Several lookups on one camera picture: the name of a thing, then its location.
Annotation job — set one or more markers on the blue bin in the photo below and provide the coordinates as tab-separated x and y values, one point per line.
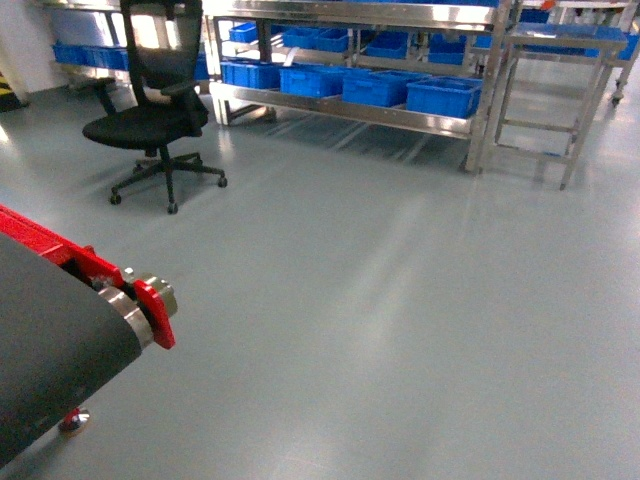
251	73
316	81
445	96
379	88

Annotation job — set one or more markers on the blue bin front left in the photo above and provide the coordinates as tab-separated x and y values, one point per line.
251	73

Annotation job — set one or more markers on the blue bin front right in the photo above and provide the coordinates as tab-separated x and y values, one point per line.
445	96

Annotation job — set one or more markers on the stainless steel shelf rack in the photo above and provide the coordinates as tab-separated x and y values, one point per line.
425	66

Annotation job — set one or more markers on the steel conveyor roller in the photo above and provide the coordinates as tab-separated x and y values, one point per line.
135	305

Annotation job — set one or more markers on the black office chair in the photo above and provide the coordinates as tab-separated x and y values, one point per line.
163	43

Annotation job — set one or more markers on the stainless steel side table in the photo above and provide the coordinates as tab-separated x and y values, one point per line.
551	81

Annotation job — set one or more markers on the conveyor levelling foot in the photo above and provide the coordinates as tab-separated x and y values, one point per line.
75	421

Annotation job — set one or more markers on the red conveyor frame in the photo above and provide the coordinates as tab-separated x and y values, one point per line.
82	262

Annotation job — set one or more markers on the black yellow striped post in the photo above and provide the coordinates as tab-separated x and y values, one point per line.
9	101

